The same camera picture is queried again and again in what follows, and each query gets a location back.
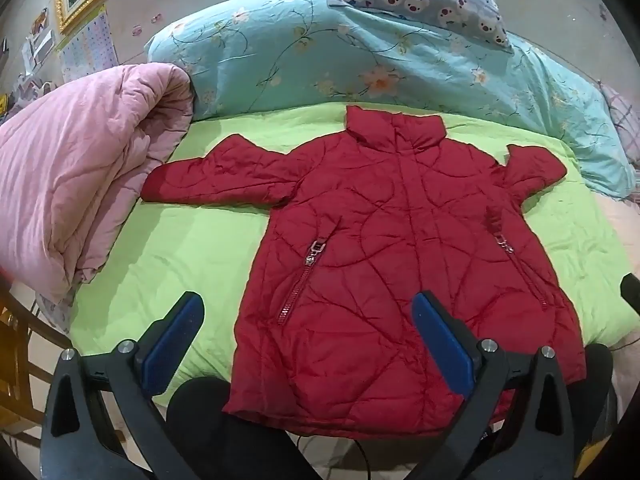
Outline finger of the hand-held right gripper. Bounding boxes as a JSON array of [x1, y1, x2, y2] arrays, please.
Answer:
[[620, 272, 640, 318]]

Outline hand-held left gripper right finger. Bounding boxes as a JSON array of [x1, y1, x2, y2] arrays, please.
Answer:
[[407, 290, 583, 480]]

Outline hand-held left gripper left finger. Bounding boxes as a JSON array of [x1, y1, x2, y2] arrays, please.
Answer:
[[40, 291, 205, 480]]

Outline red quilted jacket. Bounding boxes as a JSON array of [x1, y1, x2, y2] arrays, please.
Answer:
[[141, 105, 587, 441]]

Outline pale pink bed sheet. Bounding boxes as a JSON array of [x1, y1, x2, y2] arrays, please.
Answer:
[[592, 192, 640, 361]]

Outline person's right leg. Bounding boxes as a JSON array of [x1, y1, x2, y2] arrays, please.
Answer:
[[565, 342, 621, 461]]

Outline person's leg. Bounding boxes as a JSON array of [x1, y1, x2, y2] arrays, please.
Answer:
[[166, 377, 323, 480], [565, 342, 621, 461]]

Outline green bed blanket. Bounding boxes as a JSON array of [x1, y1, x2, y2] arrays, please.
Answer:
[[70, 100, 628, 411]]

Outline person's left leg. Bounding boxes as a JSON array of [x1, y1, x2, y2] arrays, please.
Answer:
[[166, 377, 323, 480]]

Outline wooden chair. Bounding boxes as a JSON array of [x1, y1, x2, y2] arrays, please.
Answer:
[[0, 280, 76, 451]]

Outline plaid pillow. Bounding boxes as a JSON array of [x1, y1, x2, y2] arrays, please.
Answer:
[[597, 80, 640, 171]]

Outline pink quilt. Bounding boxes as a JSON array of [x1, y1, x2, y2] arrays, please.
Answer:
[[0, 62, 196, 306]]

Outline blue floral quilt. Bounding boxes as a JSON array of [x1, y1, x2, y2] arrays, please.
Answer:
[[145, 0, 638, 201]]

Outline black cable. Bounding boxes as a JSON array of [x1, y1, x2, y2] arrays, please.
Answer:
[[294, 435, 372, 480]]

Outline wall calendar poster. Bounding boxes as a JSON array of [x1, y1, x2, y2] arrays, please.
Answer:
[[59, 6, 119, 84]]

